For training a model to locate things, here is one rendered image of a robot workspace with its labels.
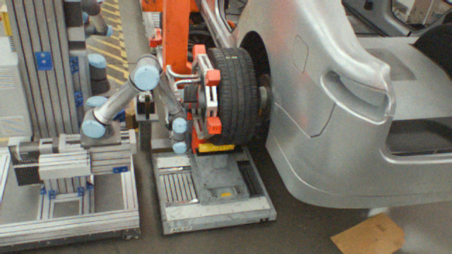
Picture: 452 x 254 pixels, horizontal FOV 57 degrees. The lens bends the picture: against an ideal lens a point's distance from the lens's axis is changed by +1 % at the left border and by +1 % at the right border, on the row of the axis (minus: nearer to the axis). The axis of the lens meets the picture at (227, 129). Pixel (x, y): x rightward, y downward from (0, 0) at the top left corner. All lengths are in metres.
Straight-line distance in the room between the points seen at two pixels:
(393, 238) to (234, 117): 1.57
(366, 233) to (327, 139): 1.51
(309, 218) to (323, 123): 1.46
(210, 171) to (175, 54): 0.90
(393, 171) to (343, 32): 0.68
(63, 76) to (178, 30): 0.91
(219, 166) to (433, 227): 1.72
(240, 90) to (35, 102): 1.17
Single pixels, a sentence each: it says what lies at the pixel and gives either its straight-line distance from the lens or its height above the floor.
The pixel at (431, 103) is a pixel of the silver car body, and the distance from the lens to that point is 3.20.
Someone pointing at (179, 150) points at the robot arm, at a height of 0.85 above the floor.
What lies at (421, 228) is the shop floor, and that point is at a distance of 3.61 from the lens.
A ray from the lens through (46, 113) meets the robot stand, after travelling 2.61.
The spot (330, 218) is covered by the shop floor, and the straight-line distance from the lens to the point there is 3.34.
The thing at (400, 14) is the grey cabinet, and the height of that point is 0.18.
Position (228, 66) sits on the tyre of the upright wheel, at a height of 1.15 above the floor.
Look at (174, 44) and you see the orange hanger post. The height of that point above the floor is 1.05.
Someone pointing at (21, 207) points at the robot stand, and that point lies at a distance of 3.04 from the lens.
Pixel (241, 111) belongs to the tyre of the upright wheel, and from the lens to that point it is 2.52.
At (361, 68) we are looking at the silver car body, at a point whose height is 1.60.
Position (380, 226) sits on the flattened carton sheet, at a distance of 3.44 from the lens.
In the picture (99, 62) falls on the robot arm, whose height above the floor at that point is 1.03.
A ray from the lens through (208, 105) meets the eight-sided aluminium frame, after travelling 2.50.
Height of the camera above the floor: 2.35
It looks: 36 degrees down
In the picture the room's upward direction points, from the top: 8 degrees clockwise
